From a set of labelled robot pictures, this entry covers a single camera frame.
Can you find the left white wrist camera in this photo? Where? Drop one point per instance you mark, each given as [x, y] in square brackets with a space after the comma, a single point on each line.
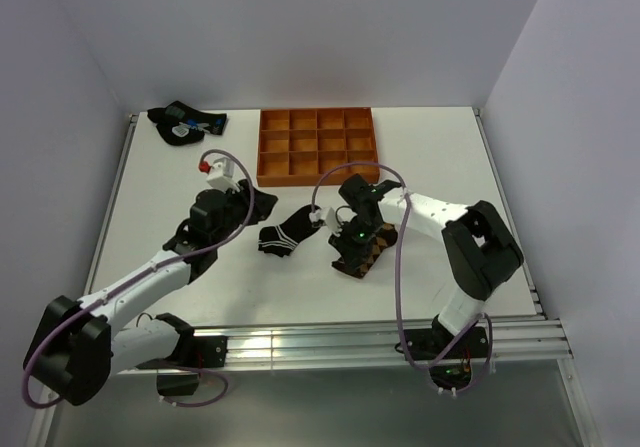
[219, 174]

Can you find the black blue sock pile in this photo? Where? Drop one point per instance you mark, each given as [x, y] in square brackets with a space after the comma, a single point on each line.
[181, 125]

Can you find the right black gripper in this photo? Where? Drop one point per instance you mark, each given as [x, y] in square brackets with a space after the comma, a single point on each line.
[354, 255]

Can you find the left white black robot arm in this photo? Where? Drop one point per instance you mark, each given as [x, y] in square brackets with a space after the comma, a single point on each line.
[79, 344]

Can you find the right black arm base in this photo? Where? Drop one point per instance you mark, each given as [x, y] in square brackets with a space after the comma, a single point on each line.
[425, 344]

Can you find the orange compartment tray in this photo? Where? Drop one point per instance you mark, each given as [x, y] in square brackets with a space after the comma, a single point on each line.
[298, 146]

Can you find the black white striped sock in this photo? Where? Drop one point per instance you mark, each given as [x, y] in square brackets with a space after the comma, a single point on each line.
[283, 239]

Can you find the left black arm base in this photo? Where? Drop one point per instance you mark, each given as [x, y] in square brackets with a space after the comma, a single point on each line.
[205, 349]

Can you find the brown yellow argyle sock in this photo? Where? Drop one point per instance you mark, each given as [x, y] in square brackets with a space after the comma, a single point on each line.
[387, 237]

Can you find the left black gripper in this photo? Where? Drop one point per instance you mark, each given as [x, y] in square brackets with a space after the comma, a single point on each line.
[263, 203]

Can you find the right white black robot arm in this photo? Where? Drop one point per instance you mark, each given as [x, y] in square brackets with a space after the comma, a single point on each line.
[480, 248]

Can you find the aluminium front rail frame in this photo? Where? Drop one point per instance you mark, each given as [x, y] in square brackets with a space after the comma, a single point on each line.
[377, 344]

